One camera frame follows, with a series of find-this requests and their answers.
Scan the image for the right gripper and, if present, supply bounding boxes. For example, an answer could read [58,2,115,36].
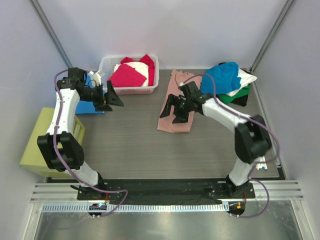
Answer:
[161,93,193,124]

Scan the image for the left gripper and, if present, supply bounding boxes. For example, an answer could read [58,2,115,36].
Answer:
[79,80,124,112]

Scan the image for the pink t-shirt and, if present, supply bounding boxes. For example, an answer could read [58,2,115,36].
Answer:
[157,69,202,133]

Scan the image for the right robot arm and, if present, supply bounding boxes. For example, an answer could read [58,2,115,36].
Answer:
[159,81,272,198]

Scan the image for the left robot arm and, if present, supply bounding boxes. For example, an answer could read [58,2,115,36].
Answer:
[37,67,124,200]

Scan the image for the blue folder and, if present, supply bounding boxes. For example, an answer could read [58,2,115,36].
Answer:
[75,75,105,115]

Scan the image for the red t-shirt in basket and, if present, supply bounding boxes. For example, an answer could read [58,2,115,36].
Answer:
[108,54,156,88]

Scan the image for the white t-shirt in basket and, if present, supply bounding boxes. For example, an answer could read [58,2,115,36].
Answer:
[110,61,149,88]

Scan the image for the green t-shirt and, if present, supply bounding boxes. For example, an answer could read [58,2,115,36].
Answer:
[217,84,251,107]

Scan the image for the blue t-shirt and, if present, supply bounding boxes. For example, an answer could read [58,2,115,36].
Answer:
[200,62,241,95]

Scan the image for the black t-shirt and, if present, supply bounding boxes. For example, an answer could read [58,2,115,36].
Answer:
[230,94,249,107]

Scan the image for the white t-shirt on pile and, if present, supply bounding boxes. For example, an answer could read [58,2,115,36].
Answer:
[226,68,258,97]

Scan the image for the yellow-green box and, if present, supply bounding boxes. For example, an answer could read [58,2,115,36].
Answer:
[20,107,85,178]

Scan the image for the marker pens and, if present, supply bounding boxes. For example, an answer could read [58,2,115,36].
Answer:
[255,156,268,171]

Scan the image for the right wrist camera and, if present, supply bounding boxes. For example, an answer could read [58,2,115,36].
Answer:
[178,82,185,90]

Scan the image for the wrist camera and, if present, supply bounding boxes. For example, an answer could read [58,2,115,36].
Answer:
[88,70,105,87]
[178,82,185,90]

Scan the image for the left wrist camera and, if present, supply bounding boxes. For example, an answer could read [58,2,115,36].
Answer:
[88,70,105,87]

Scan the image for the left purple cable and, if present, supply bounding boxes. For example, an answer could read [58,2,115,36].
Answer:
[53,69,129,221]

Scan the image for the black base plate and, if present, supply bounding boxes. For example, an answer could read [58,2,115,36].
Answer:
[76,177,256,205]

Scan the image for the white slotted cable duct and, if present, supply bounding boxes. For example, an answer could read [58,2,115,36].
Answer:
[42,202,229,214]

